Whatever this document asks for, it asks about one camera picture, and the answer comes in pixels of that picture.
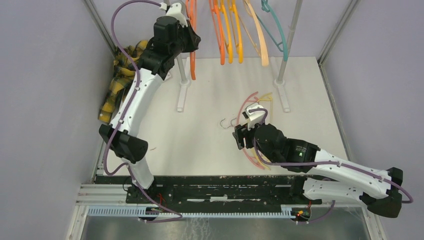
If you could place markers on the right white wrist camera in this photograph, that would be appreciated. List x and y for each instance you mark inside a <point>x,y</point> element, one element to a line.
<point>255,114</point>

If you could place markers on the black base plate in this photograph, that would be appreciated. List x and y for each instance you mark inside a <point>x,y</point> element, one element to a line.
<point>223,194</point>

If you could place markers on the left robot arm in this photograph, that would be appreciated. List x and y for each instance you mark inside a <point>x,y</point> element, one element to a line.
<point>121,134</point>

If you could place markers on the amber yellow hanger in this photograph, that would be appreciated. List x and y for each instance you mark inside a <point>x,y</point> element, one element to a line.
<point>227,30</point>

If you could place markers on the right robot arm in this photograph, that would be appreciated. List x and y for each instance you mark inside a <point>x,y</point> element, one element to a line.
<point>378,190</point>

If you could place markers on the pink hanger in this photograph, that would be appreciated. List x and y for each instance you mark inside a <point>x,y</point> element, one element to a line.
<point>243,106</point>

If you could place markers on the left grey rack pole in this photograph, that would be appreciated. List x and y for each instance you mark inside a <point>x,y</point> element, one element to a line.
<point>184,80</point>

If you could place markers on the pale yellow hanger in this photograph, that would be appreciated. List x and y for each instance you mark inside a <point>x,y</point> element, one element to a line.
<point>268,97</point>

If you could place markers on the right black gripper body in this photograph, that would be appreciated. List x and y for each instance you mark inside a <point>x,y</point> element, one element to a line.
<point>242,131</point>

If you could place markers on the yellow plaid shirt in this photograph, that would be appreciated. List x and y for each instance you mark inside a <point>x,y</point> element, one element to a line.
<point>123,75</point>

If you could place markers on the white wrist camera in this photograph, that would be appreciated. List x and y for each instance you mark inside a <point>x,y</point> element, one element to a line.
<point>255,114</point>
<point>176,10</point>

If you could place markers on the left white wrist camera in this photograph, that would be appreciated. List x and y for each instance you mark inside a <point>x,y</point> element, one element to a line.
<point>176,10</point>

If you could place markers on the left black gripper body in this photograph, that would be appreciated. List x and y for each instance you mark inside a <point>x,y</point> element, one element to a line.
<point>186,43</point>

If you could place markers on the teal hanger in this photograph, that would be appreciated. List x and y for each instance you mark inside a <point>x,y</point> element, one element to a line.
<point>282,44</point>

